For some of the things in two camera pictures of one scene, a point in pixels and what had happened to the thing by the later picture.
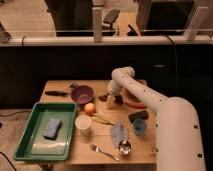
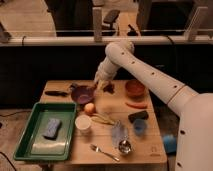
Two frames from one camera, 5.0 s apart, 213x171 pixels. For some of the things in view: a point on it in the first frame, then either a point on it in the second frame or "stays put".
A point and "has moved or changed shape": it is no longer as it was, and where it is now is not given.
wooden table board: [108, 129] stays put
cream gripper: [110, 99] → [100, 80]
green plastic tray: [47, 133] stays put
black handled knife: [55, 93] stays put
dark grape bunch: [117, 98] has moved or changed shape
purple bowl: [82, 94] stays put
